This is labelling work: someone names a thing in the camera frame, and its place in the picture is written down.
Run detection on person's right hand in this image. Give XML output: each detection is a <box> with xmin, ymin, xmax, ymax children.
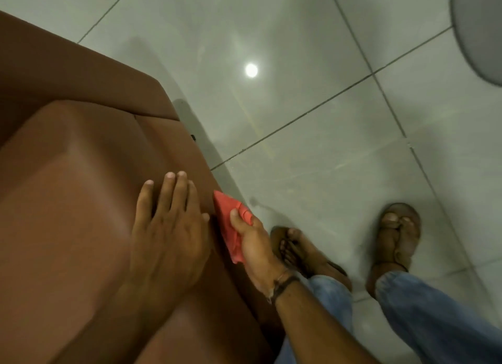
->
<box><xmin>229</xmin><ymin>209</ymin><xmax>294</xmax><ymax>298</ymax></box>

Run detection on person's left hand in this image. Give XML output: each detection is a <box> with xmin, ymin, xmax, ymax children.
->
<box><xmin>128</xmin><ymin>170</ymin><xmax>213</xmax><ymax>298</ymax></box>

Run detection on red cloth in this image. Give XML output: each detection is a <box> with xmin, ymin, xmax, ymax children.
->
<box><xmin>213</xmin><ymin>190</ymin><xmax>255</xmax><ymax>266</ymax></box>

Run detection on brown leather sofa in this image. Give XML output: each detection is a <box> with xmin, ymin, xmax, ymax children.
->
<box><xmin>0</xmin><ymin>10</ymin><xmax>285</xmax><ymax>364</ymax></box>

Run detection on person's left forearm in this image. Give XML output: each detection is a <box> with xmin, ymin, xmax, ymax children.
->
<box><xmin>51</xmin><ymin>279</ymin><xmax>193</xmax><ymax>364</ymax></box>

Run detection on person's right forearm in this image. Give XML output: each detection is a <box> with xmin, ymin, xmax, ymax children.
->
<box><xmin>273</xmin><ymin>279</ymin><xmax>380</xmax><ymax>364</ymax></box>

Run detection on person's right foot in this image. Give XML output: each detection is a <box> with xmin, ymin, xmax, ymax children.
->
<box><xmin>366</xmin><ymin>212</ymin><xmax>421</xmax><ymax>299</ymax></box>

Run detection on brown leather sandal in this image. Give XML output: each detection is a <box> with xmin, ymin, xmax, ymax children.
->
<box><xmin>269</xmin><ymin>225</ymin><xmax>349</xmax><ymax>278</ymax></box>
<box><xmin>372</xmin><ymin>202</ymin><xmax>423</xmax><ymax>274</ymax></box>

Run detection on blue denim trousers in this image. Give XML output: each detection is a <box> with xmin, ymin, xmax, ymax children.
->
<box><xmin>274</xmin><ymin>271</ymin><xmax>502</xmax><ymax>364</ymax></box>

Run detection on dark cord bracelet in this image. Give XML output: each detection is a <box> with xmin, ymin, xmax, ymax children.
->
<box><xmin>268</xmin><ymin>271</ymin><xmax>302</xmax><ymax>305</ymax></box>

